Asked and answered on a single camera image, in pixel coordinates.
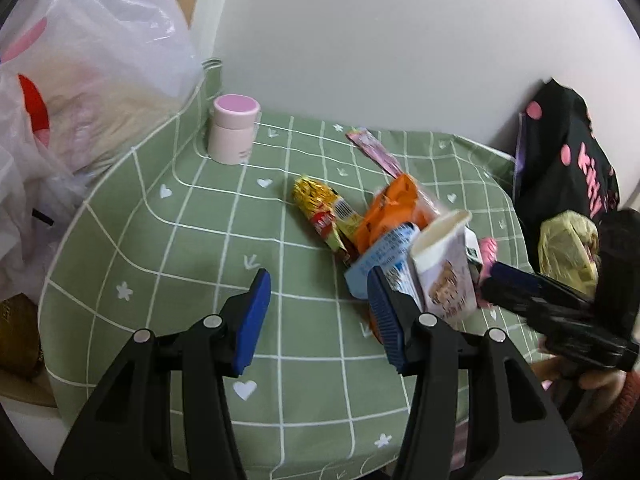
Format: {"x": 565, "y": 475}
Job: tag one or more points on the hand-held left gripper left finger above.
{"x": 250, "y": 325}

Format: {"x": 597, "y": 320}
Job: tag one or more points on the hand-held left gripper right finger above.
{"x": 387, "y": 315}

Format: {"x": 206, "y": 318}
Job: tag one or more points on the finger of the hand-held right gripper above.
{"x": 510, "y": 274}
{"x": 505, "y": 296}

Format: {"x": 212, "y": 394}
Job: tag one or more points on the white blue snack packet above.
{"x": 380, "y": 260}

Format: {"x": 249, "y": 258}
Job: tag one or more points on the yellow plastic bag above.
{"x": 567, "y": 250}

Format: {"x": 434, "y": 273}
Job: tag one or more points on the white bear print snack bag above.
{"x": 445, "y": 270}

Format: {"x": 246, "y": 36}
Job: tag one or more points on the orange snack bag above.
{"x": 395, "y": 210}

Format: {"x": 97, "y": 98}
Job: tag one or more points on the shiny gold snack wrapper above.
{"x": 320, "y": 202}

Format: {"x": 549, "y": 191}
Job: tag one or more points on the pink strip wrapper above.
{"x": 375, "y": 152}

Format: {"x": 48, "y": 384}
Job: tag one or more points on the person's right hand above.
{"x": 600, "y": 380}

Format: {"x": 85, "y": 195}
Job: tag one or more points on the pink caterpillar toy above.
{"x": 487, "y": 250}

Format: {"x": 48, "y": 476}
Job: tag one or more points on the green checked tablecloth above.
{"x": 200, "y": 240}

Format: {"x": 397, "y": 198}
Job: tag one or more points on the black pink-dotted bag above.
{"x": 565, "y": 150}

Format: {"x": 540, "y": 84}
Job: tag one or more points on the pink cylindrical container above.
{"x": 232, "y": 130}

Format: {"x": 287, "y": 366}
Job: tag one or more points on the golden yellow packet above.
{"x": 17, "y": 335}

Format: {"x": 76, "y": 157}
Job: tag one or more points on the white plastic bag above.
{"x": 90, "y": 60}

